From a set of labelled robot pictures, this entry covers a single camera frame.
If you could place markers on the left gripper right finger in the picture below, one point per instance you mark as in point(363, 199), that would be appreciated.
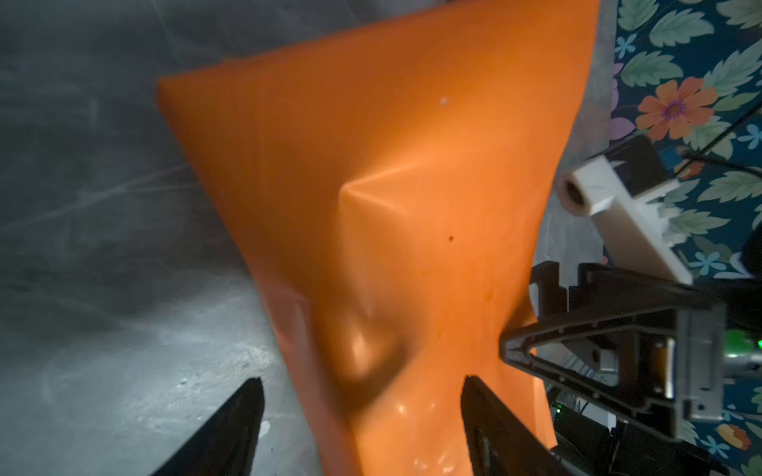
point(498, 443)

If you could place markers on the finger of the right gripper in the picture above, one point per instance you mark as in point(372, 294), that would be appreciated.
point(648, 349)

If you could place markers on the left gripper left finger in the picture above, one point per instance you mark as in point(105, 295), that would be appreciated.
point(226, 444)

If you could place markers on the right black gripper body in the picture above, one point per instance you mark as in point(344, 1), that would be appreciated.
point(726, 337)

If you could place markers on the yellow wrapping paper sheet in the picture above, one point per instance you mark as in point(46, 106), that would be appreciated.
point(385, 187)

